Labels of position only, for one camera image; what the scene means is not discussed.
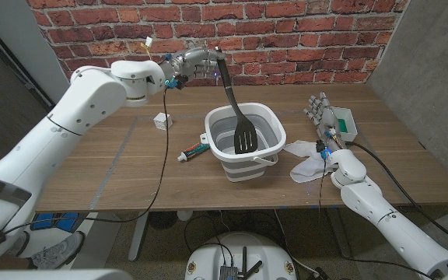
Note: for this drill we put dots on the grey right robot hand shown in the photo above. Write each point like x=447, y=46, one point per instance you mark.
x=327, y=118

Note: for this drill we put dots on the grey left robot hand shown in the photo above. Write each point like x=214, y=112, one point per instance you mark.
x=193, y=60

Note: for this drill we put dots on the black slotted spatula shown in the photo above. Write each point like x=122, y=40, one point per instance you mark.
x=245, y=136

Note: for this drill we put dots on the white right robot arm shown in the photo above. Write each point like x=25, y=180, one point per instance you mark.
x=403, y=237

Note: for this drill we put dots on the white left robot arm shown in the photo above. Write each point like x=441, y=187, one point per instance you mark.
x=72, y=113

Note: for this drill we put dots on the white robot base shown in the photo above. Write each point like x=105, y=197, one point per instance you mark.
x=208, y=256

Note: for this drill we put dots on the white towel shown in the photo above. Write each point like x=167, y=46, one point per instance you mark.
x=305, y=167

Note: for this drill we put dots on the white grey collapsible bucket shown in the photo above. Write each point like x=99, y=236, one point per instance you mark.
x=247, y=171

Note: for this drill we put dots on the white tray green inside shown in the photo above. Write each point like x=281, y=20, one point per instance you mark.
x=347, y=124

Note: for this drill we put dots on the small white cube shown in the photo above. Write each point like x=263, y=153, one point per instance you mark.
x=162, y=121

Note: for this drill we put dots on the toothpaste tube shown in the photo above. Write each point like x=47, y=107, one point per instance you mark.
x=194, y=151

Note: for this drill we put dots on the metal table leg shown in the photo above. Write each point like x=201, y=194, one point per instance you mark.
x=138, y=237
x=337, y=233

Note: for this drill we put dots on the black power adapter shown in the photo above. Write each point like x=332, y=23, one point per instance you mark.
x=320, y=273

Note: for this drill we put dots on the white table foot cylinder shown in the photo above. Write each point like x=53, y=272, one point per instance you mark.
x=184, y=215

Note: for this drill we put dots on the black round floor object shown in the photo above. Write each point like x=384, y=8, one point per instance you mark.
x=162, y=220

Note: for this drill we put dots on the black antenna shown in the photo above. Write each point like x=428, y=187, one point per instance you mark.
x=243, y=258
x=253, y=269

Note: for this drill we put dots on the grey computer box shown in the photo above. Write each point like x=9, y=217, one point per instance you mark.
x=228, y=273

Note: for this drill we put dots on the blue floor pad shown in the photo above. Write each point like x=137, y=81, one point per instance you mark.
x=68, y=222
x=43, y=221

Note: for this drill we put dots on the grey sneaker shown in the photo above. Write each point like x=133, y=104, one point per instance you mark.
x=19, y=244
x=58, y=253

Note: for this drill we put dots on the white robot torso edge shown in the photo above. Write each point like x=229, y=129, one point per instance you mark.
x=53, y=275

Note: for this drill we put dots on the person leg brown trousers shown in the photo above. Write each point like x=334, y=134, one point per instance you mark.
x=2, y=264

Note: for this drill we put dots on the printed brick wall backdrop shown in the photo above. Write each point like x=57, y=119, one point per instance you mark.
x=286, y=39

